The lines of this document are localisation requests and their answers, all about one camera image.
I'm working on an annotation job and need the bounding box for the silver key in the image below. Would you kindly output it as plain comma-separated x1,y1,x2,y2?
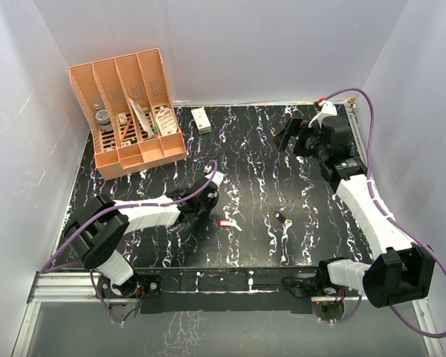
230,220,242,231

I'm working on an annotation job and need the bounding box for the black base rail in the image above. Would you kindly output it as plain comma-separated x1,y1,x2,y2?
96,267,358,316

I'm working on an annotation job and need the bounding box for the red key tag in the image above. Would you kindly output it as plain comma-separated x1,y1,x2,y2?
218,220,232,227

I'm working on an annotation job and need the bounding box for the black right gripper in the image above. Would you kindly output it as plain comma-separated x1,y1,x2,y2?
272,117,329,161

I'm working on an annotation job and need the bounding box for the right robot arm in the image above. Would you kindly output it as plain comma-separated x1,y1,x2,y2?
274,116,435,308

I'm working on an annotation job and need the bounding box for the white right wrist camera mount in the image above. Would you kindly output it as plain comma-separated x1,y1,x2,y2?
308,97,337,128

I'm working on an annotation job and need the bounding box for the grey round tin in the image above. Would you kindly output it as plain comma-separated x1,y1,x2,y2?
94,104,112,132

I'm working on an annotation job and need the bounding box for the white paper card in organizer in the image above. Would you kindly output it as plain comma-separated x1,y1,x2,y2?
129,98,153,138

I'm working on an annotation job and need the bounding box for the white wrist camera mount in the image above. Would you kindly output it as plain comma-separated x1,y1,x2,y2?
203,165,224,199
308,97,337,128

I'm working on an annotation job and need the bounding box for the small white eraser box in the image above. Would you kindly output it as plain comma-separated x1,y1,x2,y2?
117,113,128,125

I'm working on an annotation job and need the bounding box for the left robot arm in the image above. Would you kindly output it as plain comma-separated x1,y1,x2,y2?
62,184,219,298

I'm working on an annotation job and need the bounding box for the black key tag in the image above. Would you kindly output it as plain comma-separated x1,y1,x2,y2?
274,212,285,223

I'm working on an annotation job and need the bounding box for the orange plastic file organizer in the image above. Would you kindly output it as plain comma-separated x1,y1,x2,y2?
69,48,187,180

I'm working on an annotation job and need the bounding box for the small white cardboard box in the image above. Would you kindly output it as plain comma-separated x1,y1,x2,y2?
191,107,212,134

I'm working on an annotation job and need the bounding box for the brass key on black tag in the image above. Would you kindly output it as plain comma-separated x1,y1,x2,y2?
283,219,292,234

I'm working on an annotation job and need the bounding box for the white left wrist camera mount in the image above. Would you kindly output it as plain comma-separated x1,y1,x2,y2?
203,165,224,199

